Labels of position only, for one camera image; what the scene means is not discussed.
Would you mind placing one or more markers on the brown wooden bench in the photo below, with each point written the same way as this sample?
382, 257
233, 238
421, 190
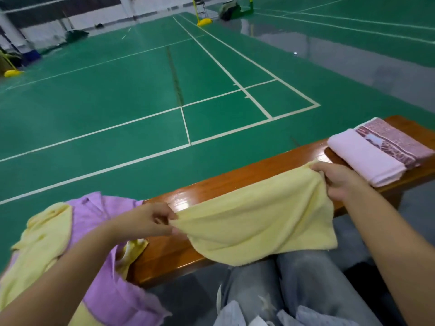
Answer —
224, 183

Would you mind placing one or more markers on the pale yellow towel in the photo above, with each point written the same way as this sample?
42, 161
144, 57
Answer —
258, 220
37, 247

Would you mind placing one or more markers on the yellow white striped cloth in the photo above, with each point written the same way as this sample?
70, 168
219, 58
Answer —
132, 253

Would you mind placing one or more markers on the person's grey trousers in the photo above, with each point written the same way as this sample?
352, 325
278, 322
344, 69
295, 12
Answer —
319, 288

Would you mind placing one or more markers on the person's left forearm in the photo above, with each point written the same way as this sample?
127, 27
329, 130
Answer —
61, 281

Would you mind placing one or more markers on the person's right hand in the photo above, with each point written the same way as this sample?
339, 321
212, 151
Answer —
343, 181

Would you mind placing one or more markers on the red patterned towel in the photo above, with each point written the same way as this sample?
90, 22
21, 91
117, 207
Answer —
401, 140

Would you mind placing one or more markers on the light pink towel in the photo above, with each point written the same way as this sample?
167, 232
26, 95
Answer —
367, 158

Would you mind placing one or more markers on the person's left hand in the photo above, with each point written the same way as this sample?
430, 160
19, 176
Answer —
143, 220

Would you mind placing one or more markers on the black sports bag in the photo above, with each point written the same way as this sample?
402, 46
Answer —
230, 10

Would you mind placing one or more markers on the purple towel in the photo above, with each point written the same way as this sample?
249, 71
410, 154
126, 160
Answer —
115, 295

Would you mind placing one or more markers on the person's right forearm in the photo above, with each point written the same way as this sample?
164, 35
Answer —
401, 254

